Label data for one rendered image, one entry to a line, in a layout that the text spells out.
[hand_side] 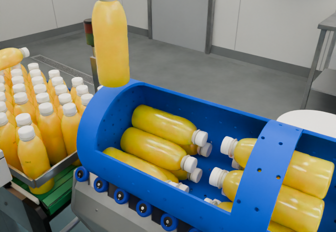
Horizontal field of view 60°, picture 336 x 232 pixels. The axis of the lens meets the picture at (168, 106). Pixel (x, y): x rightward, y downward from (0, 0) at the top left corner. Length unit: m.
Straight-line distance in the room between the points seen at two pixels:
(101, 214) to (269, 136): 0.53
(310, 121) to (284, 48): 3.05
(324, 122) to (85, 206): 0.79
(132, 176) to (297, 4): 3.47
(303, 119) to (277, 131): 0.46
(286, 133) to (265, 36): 3.55
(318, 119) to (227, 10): 3.35
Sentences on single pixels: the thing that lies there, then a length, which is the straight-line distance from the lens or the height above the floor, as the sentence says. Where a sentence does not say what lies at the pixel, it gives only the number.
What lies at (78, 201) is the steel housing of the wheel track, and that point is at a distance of 0.96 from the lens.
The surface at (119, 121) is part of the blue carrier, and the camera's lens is 0.84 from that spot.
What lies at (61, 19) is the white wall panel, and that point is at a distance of 5.74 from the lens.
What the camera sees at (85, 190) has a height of 0.92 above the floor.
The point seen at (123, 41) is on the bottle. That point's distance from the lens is 0.63.
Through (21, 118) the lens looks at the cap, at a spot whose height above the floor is 1.11.
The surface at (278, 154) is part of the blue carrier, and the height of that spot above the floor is 1.22.
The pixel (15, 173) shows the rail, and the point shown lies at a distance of 0.96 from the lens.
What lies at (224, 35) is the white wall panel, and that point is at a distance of 4.38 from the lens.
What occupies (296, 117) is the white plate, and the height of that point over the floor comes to 1.04.
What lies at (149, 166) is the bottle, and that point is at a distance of 0.70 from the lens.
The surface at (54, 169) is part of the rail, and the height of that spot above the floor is 0.97.
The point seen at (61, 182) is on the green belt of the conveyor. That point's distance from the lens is 0.99.
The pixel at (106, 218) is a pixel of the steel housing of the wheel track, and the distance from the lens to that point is 0.89.
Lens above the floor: 1.56
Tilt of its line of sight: 30 degrees down
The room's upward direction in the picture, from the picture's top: straight up
